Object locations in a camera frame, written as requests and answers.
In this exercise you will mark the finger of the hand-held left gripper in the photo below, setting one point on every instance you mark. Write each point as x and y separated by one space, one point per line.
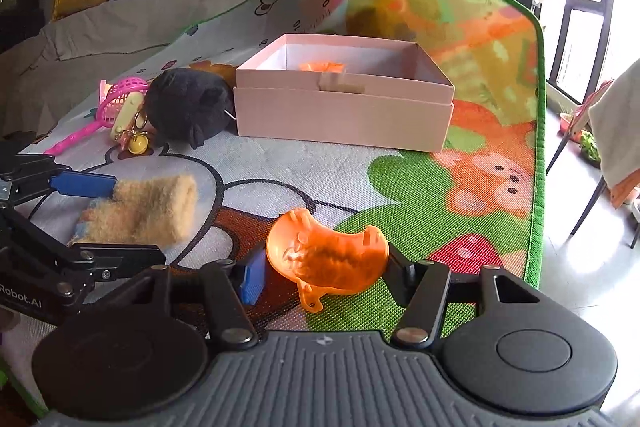
120 259
85 186

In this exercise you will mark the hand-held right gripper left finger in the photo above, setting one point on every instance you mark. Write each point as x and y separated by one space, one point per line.
252 277

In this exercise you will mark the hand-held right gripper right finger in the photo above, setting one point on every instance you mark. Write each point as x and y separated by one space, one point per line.
402 269

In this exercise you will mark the tan furry plush toy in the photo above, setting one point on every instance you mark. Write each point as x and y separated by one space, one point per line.
145 212

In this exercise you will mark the orange plastic pumpkin half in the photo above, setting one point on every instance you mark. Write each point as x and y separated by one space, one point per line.
322 67
325 257

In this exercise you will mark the pink plastic basket scoop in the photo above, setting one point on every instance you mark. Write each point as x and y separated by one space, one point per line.
120 94

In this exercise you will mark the black plush toy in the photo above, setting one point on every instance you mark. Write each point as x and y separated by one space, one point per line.
190 107

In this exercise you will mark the pink cardboard box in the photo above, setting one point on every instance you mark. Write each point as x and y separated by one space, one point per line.
345 117

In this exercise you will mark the cartoon printed play mat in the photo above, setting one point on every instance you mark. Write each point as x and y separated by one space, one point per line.
400 197

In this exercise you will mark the grey covered sofa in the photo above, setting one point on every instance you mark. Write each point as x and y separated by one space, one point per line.
115 27

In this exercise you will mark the dark cabinet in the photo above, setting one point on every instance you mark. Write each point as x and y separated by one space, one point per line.
17 14

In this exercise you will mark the black legged chair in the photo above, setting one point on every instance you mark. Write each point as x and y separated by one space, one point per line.
585 202

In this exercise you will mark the red plant pot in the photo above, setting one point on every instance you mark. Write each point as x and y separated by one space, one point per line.
567 122

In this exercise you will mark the green potted plant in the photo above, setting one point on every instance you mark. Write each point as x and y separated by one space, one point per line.
591 147

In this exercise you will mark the white cloth on chair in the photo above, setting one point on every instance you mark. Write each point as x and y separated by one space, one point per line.
620 132

